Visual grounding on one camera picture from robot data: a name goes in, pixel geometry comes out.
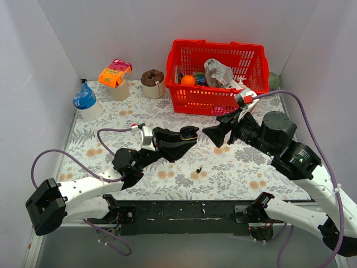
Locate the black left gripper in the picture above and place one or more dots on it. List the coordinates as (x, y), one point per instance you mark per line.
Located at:
(157, 141)

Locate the blue wrapper on white cup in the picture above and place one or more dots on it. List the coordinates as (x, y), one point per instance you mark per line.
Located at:
(84, 99)

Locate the green ball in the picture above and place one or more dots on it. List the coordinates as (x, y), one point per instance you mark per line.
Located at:
(273, 81)

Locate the glossy black gold-trimmed case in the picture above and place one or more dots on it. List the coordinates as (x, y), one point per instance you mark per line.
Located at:
(189, 133)

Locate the white cup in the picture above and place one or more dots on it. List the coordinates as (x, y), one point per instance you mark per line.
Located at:
(92, 113)

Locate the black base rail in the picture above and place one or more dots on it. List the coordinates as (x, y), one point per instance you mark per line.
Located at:
(151, 217)

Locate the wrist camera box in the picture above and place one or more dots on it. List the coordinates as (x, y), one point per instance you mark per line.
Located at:
(146, 136)
(246, 100)

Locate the brown topped paper cup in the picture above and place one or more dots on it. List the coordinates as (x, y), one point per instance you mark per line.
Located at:
(153, 84)

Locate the green blue packet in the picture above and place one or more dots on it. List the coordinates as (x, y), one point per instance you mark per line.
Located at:
(200, 78)

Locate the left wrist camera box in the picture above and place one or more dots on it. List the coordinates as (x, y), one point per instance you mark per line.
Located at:
(146, 136)

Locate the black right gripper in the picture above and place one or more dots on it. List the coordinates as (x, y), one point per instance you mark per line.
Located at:
(231, 131)

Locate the orange pink snack box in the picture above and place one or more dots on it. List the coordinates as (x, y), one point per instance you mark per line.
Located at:
(115, 73)

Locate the white pump bottle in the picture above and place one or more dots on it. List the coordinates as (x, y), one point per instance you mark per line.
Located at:
(238, 85)

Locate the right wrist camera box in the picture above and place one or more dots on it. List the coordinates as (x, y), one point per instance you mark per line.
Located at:
(246, 100)

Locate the red plastic shopping basket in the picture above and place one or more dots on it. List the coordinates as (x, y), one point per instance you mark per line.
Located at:
(188, 56)

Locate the beige cup under snack box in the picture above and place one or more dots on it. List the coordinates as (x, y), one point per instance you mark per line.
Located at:
(121, 92)

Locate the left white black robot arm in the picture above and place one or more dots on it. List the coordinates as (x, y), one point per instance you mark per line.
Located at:
(53, 204)

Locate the orange fruit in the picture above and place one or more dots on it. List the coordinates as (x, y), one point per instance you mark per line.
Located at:
(188, 80)

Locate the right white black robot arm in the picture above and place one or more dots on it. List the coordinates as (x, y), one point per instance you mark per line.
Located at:
(298, 163)

